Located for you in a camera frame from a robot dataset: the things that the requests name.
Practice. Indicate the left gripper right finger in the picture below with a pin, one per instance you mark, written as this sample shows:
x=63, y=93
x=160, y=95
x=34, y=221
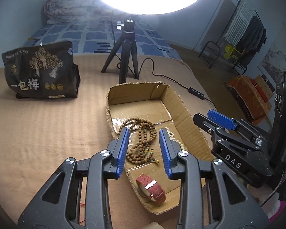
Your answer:
x=211, y=196

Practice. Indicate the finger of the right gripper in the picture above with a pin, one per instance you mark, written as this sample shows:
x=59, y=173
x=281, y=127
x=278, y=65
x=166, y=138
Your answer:
x=222, y=136
x=240, y=126

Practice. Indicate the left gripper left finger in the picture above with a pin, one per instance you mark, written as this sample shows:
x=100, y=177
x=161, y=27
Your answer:
x=76, y=194

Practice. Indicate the red strap wristwatch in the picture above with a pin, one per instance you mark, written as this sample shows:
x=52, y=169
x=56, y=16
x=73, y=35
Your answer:
x=151, y=189

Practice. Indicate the gloved right hand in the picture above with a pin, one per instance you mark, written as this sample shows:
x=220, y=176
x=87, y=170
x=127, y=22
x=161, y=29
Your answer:
x=275, y=203

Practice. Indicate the cardboard box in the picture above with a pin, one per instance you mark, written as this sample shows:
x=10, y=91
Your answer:
x=160, y=104

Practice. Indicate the brown bed blanket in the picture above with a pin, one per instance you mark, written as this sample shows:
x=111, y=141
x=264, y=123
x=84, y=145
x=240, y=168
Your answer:
x=36, y=136

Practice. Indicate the metal clothes rack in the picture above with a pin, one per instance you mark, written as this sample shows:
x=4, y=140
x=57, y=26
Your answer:
x=244, y=34

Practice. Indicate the black tripod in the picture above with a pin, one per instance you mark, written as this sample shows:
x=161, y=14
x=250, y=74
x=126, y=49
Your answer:
x=128, y=46

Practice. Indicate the black snack bag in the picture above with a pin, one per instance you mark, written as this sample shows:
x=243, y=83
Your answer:
x=42, y=72

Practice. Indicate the blue patterned bed sheet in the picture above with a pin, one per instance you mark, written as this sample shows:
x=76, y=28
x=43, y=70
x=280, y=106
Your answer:
x=92, y=37

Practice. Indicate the folded quilt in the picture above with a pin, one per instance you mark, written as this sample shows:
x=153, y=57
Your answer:
x=77, y=10

